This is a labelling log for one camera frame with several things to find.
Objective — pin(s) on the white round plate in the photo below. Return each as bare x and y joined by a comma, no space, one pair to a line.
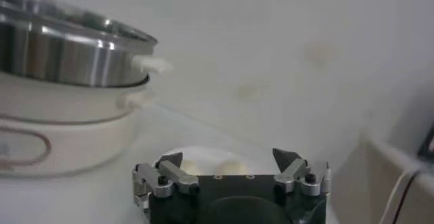
207,154

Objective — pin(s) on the white electric cooker base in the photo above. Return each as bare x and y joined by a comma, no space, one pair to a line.
84,144

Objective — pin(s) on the stainless steel steamer basket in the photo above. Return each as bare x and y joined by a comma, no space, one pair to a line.
68,52

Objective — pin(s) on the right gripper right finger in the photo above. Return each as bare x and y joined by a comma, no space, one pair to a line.
291,176

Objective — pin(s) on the white side table with sticker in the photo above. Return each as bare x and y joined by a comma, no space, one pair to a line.
373,184

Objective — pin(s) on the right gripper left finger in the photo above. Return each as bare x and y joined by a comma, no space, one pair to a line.
176,178

